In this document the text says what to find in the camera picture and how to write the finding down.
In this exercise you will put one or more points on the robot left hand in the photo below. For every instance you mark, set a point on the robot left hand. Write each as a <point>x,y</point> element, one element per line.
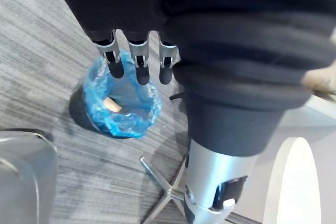
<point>210,37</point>

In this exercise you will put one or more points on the blue plastic bin bag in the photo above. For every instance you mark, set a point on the blue plastic bin bag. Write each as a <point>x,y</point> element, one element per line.
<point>131,124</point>

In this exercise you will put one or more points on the small black waste bin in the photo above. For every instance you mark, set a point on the small black waste bin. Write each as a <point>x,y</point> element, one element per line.
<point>78,111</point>

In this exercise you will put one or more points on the tan paper cup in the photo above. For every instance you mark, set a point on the tan paper cup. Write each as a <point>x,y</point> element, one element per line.
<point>113,105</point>

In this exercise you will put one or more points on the white round table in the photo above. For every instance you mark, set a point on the white round table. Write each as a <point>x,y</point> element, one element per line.
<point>294,187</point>

